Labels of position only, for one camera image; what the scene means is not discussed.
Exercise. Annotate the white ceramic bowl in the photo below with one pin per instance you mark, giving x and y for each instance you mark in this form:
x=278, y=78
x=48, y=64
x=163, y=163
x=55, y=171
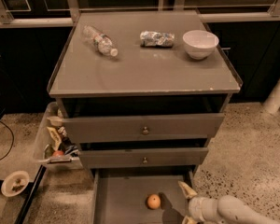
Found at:
x=199, y=44

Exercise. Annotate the grey drawer cabinet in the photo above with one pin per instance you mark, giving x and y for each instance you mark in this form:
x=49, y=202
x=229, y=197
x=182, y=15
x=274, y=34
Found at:
x=140, y=81

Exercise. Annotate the white plate with leftovers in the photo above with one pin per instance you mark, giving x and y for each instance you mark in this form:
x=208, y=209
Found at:
x=15, y=183

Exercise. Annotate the white pipe post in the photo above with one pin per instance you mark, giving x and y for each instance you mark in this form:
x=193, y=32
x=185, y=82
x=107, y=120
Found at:
x=272, y=103

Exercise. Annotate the yellow snack packet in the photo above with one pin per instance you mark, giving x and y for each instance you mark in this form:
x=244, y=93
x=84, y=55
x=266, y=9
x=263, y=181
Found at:
x=55, y=137

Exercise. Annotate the grey middle drawer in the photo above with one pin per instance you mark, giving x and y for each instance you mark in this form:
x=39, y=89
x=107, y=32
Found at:
x=143, y=157

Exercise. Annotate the clear plastic water bottle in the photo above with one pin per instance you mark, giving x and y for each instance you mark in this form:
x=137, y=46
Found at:
x=100, y=41

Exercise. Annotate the metal railing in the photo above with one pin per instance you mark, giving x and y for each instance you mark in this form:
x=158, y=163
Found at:
x=46, y=13

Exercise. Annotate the grey drawer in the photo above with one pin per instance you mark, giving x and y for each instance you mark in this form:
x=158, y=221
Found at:
x=121, y=195
x=143, y=157
x=141, y=128

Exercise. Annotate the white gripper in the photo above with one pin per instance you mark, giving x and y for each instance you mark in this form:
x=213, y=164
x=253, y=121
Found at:
x=196, y=207

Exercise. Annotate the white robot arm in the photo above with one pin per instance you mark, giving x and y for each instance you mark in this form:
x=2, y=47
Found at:
x=225, y=210

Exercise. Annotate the grey bottom drawer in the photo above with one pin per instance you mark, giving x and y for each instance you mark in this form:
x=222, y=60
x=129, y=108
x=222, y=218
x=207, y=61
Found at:
x=121, y=195

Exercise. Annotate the grey top drawer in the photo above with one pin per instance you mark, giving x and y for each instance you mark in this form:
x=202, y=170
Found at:
x=141, y=128

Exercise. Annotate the small red fruit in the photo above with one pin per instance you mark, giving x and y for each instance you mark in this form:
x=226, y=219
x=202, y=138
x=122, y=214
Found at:
x=58, y=153

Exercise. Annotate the clear plastic storage bin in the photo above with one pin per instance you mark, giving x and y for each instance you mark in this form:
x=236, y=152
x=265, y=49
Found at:
x=44, y=144

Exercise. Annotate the orange fruit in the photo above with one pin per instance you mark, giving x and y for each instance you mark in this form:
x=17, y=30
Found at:
x=153, y=201

